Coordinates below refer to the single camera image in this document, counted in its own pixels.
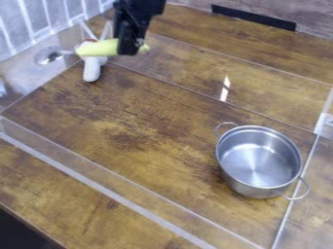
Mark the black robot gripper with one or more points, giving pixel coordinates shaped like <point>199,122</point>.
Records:
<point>133,17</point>

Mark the stainless steel pot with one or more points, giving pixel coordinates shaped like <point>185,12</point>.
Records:
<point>260,162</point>

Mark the clear acrylic triangle stand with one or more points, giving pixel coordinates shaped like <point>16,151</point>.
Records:
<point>106,32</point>

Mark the white toy mushroom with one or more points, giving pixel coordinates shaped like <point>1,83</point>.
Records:
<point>93,67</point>

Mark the black bar on table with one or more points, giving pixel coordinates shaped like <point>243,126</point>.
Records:
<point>262,19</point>

